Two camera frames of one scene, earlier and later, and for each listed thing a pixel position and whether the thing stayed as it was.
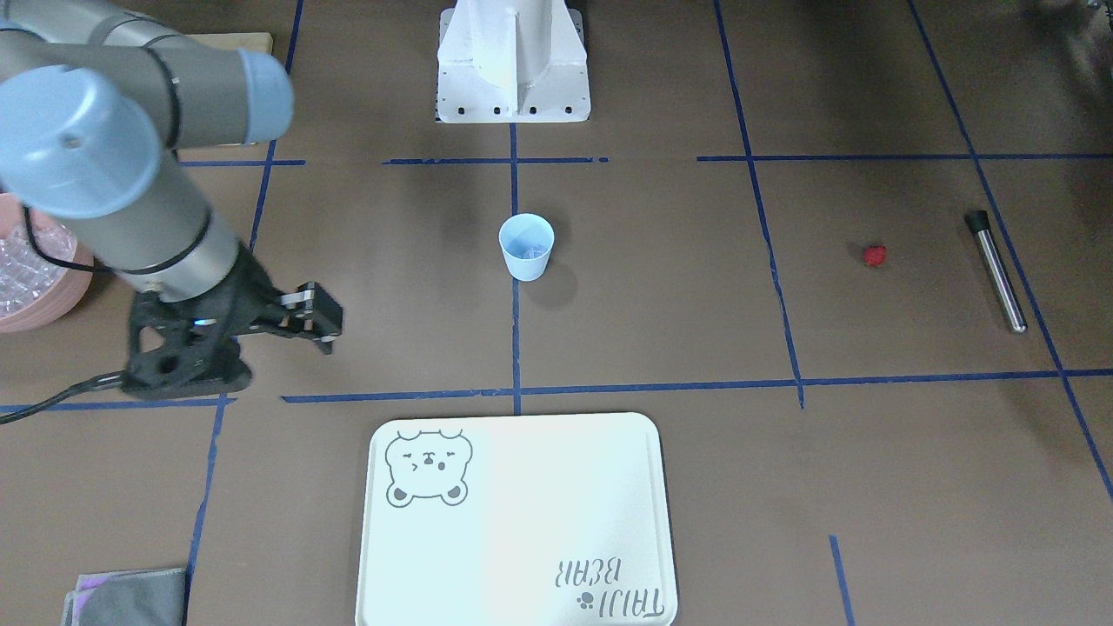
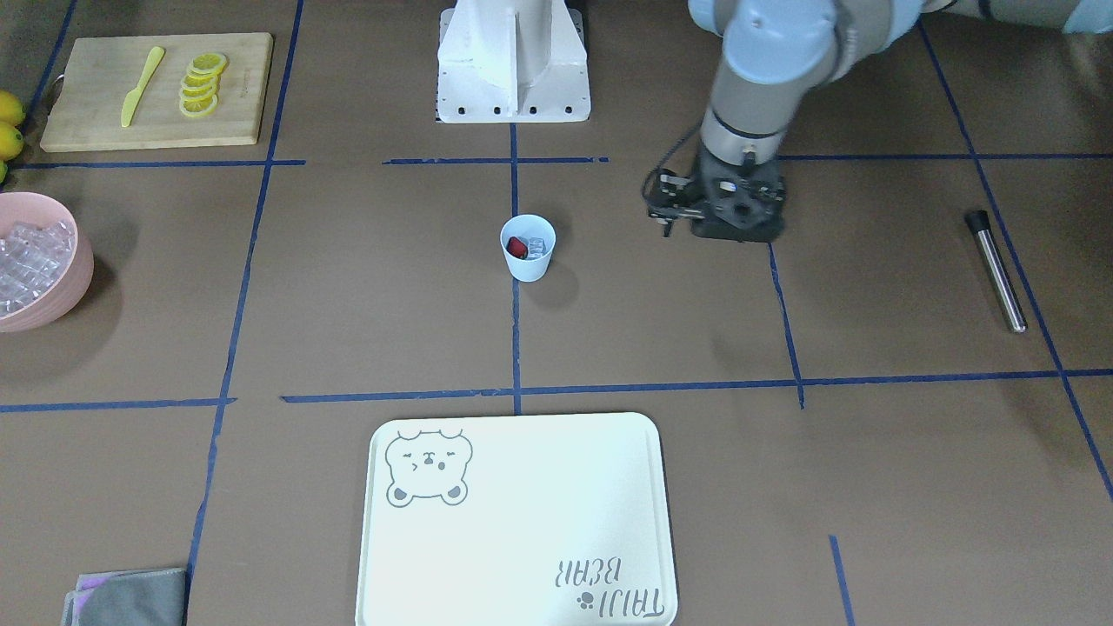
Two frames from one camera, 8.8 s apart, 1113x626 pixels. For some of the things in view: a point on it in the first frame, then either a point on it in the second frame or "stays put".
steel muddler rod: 979,220 stays put
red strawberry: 875,255 → 516,248
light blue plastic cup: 527,240 stays put
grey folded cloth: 131,597 stays put
